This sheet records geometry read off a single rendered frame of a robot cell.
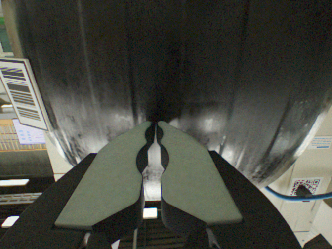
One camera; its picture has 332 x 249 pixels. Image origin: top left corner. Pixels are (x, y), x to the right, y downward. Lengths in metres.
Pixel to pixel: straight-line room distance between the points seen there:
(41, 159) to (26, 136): 8.38
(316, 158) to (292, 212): 0.16
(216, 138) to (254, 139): 0.03
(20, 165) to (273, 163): 13.51
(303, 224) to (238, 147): 0.51
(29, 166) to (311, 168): 13.26
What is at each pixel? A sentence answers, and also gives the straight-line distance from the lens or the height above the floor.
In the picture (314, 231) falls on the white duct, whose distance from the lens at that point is 1.29.
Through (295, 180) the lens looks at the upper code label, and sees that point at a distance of 0.54.
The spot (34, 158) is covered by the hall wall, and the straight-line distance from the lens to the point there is 12.96.
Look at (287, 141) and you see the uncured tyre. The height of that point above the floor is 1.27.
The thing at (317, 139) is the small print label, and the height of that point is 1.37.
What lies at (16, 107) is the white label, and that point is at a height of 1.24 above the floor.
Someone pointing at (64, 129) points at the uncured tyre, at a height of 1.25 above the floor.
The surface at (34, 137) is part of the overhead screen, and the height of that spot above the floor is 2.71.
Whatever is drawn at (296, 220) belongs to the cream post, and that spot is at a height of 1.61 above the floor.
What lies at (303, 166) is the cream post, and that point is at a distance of 0.53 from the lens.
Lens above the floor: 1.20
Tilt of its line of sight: 22 degrees up
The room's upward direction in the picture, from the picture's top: 180 degrees clockwise
